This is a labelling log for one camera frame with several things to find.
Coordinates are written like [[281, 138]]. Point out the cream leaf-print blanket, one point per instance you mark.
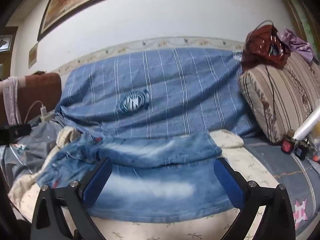
[[255, 170]]

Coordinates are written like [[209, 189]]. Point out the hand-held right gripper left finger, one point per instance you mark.
[[97, 182]]

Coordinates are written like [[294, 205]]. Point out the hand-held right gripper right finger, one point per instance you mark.
[[228, 182]]

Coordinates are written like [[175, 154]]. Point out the grey printed quilt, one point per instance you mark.
[[25, 155]]

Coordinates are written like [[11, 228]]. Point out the beige striped pillow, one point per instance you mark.
[[282, 97]]

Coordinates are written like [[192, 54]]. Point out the purple cloth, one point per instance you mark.
[[297, 42]]

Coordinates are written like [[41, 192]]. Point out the brown headboard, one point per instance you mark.
[[42, 87]]

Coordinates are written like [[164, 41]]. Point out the pink cloth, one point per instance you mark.
[[11, 100]]

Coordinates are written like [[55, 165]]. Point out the blue-grey printed bed sheet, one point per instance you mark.
[[282, 170]]

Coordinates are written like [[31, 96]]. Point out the small red and black device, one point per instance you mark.
[[287, 145]]

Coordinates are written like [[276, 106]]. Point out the small dark blue device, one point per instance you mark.
[[301, 151]]

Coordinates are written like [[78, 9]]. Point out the blue plaid pillow cover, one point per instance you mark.
[[175, 92]]

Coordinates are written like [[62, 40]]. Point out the wooden framed mirror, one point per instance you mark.
[[297, 7]]

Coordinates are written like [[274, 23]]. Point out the white charger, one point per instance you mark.
[[44, 112]]

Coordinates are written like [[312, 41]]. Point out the red plastic bag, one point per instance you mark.
[[260, 45]]

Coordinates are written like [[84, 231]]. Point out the small wall poster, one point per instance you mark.
[[33, 55]]

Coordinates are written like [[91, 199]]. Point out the light blue denim pants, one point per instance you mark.
[[150, 187]]

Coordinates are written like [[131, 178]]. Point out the wooden window frame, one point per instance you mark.
[[7, 41]]

